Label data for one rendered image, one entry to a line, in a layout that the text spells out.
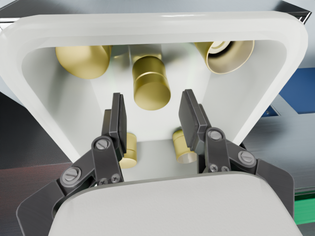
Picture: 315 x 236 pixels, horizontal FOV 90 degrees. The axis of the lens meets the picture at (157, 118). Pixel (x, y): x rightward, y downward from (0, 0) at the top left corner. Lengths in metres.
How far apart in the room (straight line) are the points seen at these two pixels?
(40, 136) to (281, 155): 0.74
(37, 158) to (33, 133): 0.13
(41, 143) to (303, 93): 0.81
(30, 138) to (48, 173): 0.41
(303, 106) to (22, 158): 0.82
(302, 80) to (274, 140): 0.26
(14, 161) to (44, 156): 0.10
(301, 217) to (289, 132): 0.12
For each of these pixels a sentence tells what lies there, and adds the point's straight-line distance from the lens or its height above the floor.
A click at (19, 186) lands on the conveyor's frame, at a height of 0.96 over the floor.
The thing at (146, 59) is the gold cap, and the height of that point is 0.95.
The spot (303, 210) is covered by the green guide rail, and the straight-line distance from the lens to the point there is 0.29.
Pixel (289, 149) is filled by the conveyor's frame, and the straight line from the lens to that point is 0.31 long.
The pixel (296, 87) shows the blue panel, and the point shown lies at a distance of 0.50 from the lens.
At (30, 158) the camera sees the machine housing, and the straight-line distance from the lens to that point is 0.72.
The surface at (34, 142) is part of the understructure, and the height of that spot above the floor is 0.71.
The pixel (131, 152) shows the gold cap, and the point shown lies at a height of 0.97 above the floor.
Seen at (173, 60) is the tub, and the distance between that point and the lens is 0.17.
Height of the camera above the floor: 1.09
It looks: 41 degrees down
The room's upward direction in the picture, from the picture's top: 171 degrees clockwise
